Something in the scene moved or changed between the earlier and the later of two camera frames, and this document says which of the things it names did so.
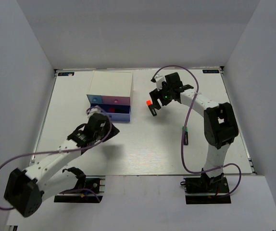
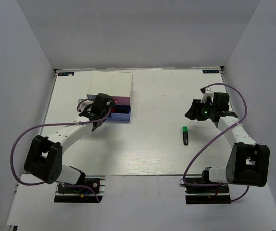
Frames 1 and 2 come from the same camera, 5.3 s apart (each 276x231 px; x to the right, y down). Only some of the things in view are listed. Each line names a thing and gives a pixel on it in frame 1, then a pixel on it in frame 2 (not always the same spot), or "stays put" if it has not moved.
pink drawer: [116, 100] stays put
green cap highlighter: [185, 136] stays put
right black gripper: [156, 95] -> [193, 114]
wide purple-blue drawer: [122, 113] stays put
